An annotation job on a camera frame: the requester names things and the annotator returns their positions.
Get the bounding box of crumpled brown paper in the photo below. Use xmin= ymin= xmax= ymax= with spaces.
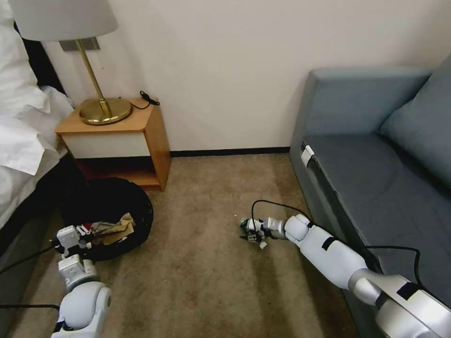
xmin=91 ymin=212 xmax=137 ymax=248

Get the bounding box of grey bed base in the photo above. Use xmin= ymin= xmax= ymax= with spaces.
xmin=0 ymin=206 xmax=65 ymax=279

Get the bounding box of dark headboard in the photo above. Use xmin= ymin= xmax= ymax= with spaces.
xmin=13 ymin=20 xmax=68 ymax=96

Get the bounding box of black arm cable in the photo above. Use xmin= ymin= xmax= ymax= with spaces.
xmin=0 ymin=303 xmax=60 ymax=311
xmin=0 ymin=246 xmax=60 ymax=276
xmin=250 ymin=200 xmax=422 ymax=286

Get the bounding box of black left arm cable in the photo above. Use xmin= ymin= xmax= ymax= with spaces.
xmin=0 ymin=303 xmax=60 ymax=311
xmin=0 ymin=246 xmax=60 ymax=276

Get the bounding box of blue-grey sofa cushion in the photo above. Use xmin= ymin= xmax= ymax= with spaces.
xmin=379 ymin=53 xmax=451 ymax=188

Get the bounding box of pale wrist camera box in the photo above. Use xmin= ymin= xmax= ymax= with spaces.
xmin=57 ymin=226 xmax=79 ymax=252

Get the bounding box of white lampshade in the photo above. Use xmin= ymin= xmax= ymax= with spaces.
xmin=6 ymin=0 xmax=119 ymax=43

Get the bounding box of black baseboard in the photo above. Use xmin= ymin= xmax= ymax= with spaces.
xmin=170 ymin=146 xmax=292 ymax=158

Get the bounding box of brass lamp stand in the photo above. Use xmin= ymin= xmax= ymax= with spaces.
xmin=75 ymin=38 xmax=133 ymax=126

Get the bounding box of black round trash bin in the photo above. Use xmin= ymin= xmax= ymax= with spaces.
xmin=57 ymin=177 xmax=155 ymax=262

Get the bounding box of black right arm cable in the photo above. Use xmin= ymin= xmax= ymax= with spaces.
xmin=250 ymin=200 xmax=422 ymax=286

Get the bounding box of white pillow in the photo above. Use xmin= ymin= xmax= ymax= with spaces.
xmin=0 ymin=0 xmax=52 ymax=114

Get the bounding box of white duvet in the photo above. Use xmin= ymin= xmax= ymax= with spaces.
xmin=0 ymin=84 xmax=77 ymax=230

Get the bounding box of metal wall plate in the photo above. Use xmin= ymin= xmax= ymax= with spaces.
xmin=59 ymin=38 xmax=101 ymax=53

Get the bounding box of white nightstand drawer front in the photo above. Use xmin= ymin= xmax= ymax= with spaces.
xmin=61 ymin=131 xmax=151 ymax=160

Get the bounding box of wooden nightstand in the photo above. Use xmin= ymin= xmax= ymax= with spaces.
xmin=54 ymin=97 xmax=172 ymax=193

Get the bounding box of black lamp cord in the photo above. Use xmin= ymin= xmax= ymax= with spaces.
xmin=130 ymin=90 xmax=160 ymax=110

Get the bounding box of blue-grey sofa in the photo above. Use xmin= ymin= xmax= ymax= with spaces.
xmin=289 ymin=53 xmax=451 ymax=338

